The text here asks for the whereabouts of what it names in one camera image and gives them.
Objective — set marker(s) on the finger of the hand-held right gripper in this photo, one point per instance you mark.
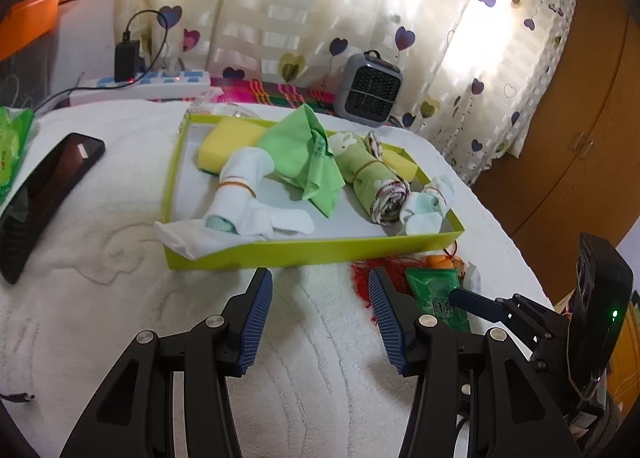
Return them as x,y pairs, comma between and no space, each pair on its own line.
547,360
475,302

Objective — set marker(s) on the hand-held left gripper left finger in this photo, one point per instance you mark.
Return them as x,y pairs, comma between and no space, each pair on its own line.
255,323

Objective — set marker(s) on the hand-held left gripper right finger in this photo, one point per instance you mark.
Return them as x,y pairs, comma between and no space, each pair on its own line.
387,323

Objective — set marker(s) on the green foil packet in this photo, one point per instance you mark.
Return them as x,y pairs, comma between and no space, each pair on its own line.
430,288

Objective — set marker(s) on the red tassel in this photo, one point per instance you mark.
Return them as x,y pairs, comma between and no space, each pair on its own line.
362,283

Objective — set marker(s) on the lime green cardboard box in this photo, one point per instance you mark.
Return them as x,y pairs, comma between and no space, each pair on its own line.
300,253

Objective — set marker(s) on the small pale blue sock bundle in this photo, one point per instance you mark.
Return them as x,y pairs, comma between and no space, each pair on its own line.
425,208

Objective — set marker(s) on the white sock bundle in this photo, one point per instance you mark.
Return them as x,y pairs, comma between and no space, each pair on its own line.
240,188

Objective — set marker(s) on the green towel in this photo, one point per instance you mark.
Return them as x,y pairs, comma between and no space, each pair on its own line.
365,172

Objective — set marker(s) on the green cloth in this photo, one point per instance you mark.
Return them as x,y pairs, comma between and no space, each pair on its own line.
295,147

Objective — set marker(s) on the yellow sponge with green scourer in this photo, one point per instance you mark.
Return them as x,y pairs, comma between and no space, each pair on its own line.
225,142

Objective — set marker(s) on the wooden wardrobe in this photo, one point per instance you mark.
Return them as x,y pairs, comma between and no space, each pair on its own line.
575,137

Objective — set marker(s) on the clear plastic wrapper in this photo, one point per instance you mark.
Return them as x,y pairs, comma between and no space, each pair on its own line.
220,107

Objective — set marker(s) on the small grey fan heater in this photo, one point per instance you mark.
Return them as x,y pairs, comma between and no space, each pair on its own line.
367,92

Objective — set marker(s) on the plaid cloth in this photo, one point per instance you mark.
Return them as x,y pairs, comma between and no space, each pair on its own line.
280,92

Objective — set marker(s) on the black smartphone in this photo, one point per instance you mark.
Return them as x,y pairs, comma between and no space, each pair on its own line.
50,182

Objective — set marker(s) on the white and blue power strip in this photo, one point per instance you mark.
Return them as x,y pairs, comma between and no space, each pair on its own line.
165,82

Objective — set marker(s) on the white plug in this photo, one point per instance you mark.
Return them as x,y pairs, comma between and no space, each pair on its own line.
174,67

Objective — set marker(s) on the black charger adapter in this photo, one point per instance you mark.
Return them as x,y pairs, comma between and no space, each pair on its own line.
126,60

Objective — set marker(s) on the green tissue packet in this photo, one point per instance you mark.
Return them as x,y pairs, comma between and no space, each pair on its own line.
15,147

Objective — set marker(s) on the cream heart print curtain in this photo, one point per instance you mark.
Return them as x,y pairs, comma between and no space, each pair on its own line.
310,2

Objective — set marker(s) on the black patterned box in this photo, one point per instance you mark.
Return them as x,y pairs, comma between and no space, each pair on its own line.
25,77

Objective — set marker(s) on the orange tray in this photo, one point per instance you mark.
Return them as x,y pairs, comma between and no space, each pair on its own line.
30,17

